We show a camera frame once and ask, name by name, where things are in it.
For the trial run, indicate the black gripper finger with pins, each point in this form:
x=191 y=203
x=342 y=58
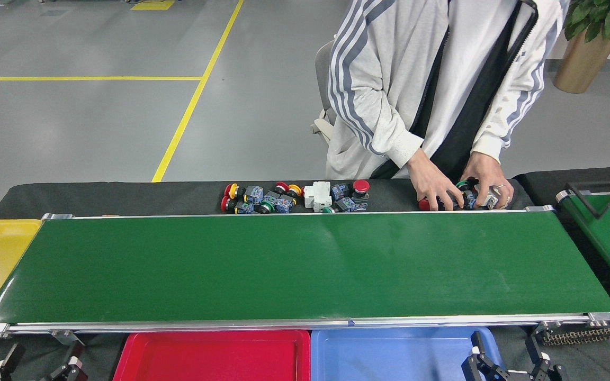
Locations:
x=69 y=373
x=3 y=370
x=546 y=373
x=480 y=368

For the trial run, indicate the person's right forearm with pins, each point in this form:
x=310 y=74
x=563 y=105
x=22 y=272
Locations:
x=374 y=127

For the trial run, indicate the person's left forearm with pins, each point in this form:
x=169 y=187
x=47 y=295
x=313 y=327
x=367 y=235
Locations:
x=517 y=106

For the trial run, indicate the blue plastic tray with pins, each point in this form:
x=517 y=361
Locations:
x=389 y=360

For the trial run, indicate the red plastic tray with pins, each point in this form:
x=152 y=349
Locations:
x=209 y=360

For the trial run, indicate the long green conveyor belt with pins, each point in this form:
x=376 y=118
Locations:
x=178 y=264

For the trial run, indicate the person's right hand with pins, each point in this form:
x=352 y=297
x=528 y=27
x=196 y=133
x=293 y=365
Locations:
x=432 y=180

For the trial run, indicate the person's left hand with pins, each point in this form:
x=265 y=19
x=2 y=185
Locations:
x=487 y=172

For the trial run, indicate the person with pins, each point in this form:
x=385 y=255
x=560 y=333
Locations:
x=474 y=63

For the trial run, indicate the gold plant pot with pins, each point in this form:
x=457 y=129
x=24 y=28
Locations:
x=580 y=63

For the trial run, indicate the grey office chair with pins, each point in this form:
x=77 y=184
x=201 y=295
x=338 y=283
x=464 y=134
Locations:
x=322 y=69

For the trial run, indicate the black bent tube frame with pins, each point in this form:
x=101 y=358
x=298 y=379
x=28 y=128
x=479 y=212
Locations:
x=580 y=201

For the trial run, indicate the blue grey switch part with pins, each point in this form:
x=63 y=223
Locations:
x=360 y=207

